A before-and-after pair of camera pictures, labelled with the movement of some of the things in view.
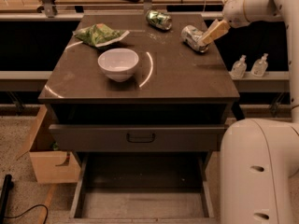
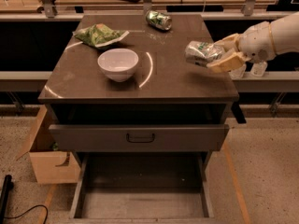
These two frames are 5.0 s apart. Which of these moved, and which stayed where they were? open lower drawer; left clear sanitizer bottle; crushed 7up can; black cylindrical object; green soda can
Moved: crushed 7up can
Stayed: green soda can; left clear sanitizer bottle; black cylindrical object; open lower drawer
